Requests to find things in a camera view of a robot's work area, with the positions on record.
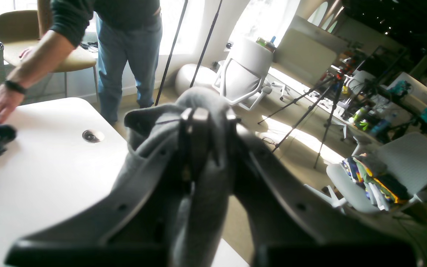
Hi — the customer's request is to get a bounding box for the right chrome table grommet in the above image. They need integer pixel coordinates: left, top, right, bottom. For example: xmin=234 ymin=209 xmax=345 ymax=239
xmin=82 ymin=129 xmax=105 ymax=144

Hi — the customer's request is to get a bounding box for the person's forearm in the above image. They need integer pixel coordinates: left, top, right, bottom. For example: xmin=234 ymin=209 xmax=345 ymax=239
xmin=7 ymin=30 xmax=75 ymax=89

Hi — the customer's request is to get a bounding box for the colourful clothes pile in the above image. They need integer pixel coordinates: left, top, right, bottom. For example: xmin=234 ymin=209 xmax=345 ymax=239
xmin=340 ymin=153 xmax=411 ymax=211

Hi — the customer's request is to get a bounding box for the white chair with clothes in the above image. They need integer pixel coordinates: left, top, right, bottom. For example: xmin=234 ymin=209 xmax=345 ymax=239
xmin=306 ymin=132 xmax=427 ymax=214

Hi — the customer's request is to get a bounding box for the blue jeans leg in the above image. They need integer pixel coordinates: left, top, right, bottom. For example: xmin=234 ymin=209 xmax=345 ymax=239
xmin=97 ymin=14 xmax=163 ymax=124

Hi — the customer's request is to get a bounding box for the black wrist band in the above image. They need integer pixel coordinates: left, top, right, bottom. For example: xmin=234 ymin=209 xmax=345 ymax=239
xmin=4 ymin=80 xmax=27 ymax=95

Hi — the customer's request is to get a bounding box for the black camera tripod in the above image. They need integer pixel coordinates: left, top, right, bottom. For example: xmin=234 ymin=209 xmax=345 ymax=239
xmin=257 ymin=70 xmax=350 ymax=169

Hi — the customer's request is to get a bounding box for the dark green sweater torso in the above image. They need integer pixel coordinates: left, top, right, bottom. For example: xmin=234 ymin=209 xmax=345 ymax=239
xmin=50 ymin=0 xmax=160 ymax=47

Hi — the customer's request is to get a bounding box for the white office chair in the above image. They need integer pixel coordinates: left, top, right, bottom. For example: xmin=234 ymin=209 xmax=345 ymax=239
xmin=212 ymin=38 xmax=286 ymax=111

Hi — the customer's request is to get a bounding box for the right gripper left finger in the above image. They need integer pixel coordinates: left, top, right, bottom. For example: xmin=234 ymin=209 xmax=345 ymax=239
xmin=5 ymin=109 xmax=210 ymax=267

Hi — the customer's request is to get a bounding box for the beige chair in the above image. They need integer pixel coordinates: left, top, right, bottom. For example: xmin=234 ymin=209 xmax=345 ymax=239
xmin=0 ymin=10 xmax=99 ymax=97

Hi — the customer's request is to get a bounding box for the grey T-shirt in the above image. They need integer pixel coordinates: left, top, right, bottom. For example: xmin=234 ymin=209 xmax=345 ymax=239
xmin=113 ymin=87 xmax=233 ymax=267

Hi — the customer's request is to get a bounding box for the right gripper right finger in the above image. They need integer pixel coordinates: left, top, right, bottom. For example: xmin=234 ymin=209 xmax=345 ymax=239
xmin=224 ymin=109 xmax=416 ymax=267

